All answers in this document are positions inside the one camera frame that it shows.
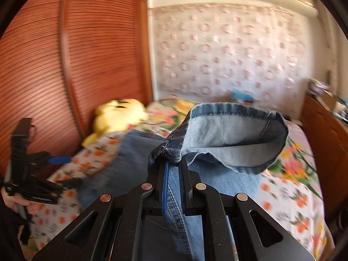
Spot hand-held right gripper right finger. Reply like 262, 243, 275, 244
178, 158, 316, 261

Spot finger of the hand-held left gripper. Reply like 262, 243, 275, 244
41, 152, 72, 166
56, 177, 82, 191

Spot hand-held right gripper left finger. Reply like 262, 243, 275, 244
32, 161, 170, 261

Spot blue denim pants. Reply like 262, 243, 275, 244
79, 102, 290, 261

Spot person's left forearm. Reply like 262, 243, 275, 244
0, 207, 30, 261

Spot person's left hand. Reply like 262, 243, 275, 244
1, 189, 41, 223

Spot yellow plush toy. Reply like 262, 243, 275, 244
82, 98, 149, 147

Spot orange print white sheet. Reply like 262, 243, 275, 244
27, 130, 335, 253

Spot wooden louvered wardrobe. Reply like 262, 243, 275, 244
0, 0, 154, 180

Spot long wooden cabinet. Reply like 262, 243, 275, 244
300, 94, 348, 223

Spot circle print curtain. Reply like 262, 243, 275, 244
151, 4, 313, 104

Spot stack of papers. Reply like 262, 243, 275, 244
308, 79, 328, 95

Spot open cardboard box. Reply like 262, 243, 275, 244
322, 90, 343, 109

